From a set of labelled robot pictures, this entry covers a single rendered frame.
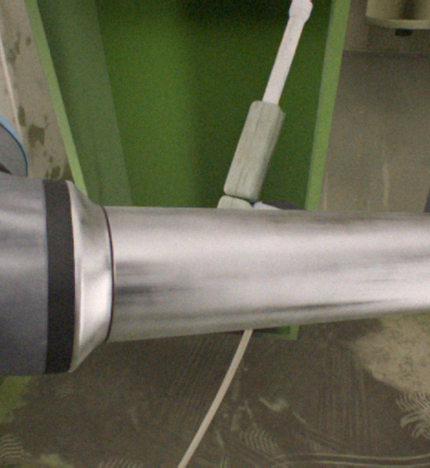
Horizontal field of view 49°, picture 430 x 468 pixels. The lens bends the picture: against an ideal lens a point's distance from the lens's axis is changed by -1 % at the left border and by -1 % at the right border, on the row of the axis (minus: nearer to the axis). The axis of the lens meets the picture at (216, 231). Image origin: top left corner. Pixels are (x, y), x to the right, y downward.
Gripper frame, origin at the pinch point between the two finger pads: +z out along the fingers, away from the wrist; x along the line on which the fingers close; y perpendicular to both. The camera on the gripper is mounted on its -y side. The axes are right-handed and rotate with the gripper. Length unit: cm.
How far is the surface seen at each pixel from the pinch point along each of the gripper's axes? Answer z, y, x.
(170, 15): 43, 29, 50
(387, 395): -32, 131, -41
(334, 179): 16, 157, 44
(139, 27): 52, 29, 46
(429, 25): -12, 114, 101
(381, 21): 6, 112, 100
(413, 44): -4, 154, 115
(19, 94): 120, 60, 31
